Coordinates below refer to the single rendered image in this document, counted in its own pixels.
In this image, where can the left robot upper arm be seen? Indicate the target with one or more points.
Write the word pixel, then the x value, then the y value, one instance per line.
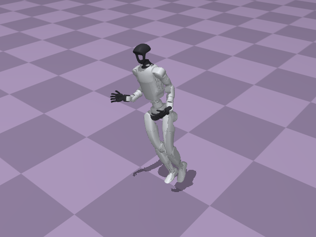
pixel 160 73

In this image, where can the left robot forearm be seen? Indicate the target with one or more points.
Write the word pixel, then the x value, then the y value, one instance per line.
pixel 170 98

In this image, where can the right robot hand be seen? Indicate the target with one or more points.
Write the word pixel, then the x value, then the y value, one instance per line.
pixel 118 97

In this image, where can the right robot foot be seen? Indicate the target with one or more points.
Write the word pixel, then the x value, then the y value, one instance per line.
pixel 171 176

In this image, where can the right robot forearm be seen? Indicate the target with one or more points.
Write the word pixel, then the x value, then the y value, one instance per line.
pixel 134 96

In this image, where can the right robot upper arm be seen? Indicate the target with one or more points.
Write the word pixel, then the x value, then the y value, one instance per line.
pixel 134 72

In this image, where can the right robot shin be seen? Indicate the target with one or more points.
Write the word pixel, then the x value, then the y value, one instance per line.
pixel 164 159

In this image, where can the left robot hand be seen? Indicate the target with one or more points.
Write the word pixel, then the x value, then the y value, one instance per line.
pixel 161 114

